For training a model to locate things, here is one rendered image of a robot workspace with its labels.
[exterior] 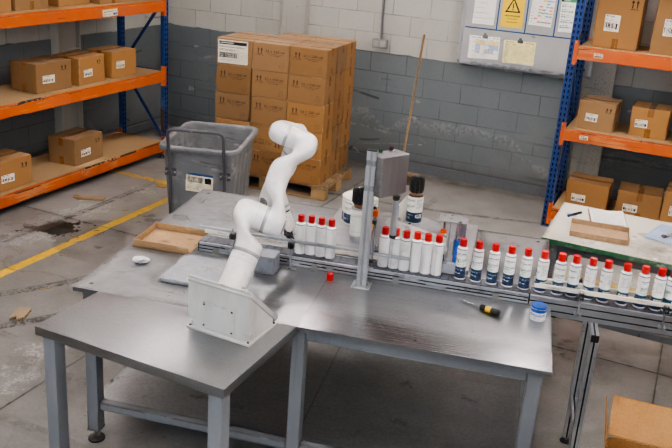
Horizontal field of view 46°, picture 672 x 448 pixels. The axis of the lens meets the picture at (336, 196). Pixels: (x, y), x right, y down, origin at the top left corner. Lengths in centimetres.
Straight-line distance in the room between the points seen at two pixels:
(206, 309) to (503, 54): 523
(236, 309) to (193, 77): 662
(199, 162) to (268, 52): 162
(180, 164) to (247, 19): 335
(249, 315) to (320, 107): 420
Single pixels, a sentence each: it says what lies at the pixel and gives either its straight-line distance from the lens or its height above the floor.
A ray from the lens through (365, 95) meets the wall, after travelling 859.
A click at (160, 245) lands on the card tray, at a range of 412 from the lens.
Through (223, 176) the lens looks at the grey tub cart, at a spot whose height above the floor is 60.
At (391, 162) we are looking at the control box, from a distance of 360.
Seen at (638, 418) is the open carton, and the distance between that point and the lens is 272.
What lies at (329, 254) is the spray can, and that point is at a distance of 393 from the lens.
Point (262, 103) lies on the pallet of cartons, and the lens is 740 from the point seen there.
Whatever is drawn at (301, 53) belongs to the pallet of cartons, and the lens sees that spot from 718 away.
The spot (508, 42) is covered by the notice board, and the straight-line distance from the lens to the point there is 791.
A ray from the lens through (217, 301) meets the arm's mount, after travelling 326.
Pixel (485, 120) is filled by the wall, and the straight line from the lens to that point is 820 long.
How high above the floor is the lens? 245
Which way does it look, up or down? 19 degrees down
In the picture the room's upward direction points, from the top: 4 degrees clockwise
